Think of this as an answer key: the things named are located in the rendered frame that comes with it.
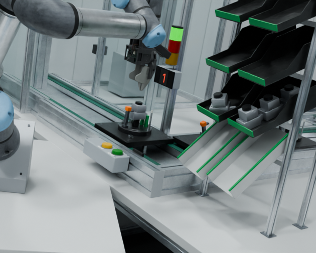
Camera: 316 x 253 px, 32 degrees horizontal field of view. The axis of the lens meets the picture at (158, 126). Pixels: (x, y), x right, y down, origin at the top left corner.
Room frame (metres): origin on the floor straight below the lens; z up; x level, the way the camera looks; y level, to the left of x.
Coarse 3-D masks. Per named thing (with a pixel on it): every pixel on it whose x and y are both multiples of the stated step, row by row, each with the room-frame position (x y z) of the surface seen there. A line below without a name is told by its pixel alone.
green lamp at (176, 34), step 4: (172, 28) 2.21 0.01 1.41; (176, 28) 2.21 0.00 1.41; (172, 32) 2.21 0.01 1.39; (176, 32) 2.20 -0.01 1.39; (180, 32) 2.21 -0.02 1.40; (172, 36) 2.21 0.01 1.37; (176, 36) 2.20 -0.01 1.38; (180, 36) 2.21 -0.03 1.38; (176, 40) 2.20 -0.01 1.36; (180, 40) 2.21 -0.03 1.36
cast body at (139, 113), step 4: (132, 104) 2.16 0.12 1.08; (136, 104) 2.15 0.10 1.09; (140, 104) 2.15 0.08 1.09; (132, 108) 2.16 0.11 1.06; (136, 108) 2.14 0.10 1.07; (140, 108) 2.15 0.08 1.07; (144, 108) 2.16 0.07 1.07; (132, 112) 2.14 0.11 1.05; (136, 112) 2.14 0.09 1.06; (140, 112) 2.15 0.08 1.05; (144, 112) 2.16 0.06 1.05; (132, 116) 2.13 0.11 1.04; (136, 116) 2.14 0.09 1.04; (140, 116) 2.15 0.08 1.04; (144, 116) 2.16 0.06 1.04
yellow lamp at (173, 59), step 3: (174, 54) 2.21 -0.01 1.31; (177, 54) 2.21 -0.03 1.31; (171, 57) 2.20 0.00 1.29; (174, 57) 2.21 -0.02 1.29; (177, 57) 2.22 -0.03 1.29; (168, 60) 2.21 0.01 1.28; (171, 60) 2.20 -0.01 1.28; (174, 60) 2.21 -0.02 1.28; (177, 60) 2.22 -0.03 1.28; (168, 63) 2.21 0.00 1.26; (171, 63) 2.20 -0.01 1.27; (174, 63) 2.21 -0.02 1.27
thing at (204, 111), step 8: (232, 80) 1.87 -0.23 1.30; (240, 80) 1.89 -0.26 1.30; (248, 80) 1.90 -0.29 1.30; (224, 88) 1.86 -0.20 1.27; (232, 88) 1.87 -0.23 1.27; (240, 88) 1.89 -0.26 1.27; (248, 88) 1.90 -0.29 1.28; (256, 88) 1.76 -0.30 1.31; (232, 96) 1.86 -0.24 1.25; (240, 96) 1.85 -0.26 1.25; (248, 96) 1.75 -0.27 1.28; (256, 96) 1.77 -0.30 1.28; (200, 104) 1.81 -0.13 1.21; (208, 104) 1.83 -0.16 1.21; (232, 104) 1.80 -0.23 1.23; (240, 104) 1.74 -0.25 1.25; (208, 112) 1.74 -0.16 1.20; (224, 112) 1.71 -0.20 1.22; (232, 112) 1.72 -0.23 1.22; (216, 120) 1.71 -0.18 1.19
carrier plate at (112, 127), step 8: (96, 128) 2.16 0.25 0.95; (104, 128) 2.13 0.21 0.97; (112, 128) 2.15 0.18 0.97; (152, 128) 2.25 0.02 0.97; (112, 136) 2.07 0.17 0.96; (120, 136) 2.06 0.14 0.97; (136, 136) 2.10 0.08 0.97; (152, 136) 2.13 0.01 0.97; (160, 136) 2.15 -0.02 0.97; (168, 136) 2.17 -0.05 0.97; (128, 144) 2.00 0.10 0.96; (136, 144) 2.03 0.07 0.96; (144, 144) 2.05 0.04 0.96; (152, 144) 2.08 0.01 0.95
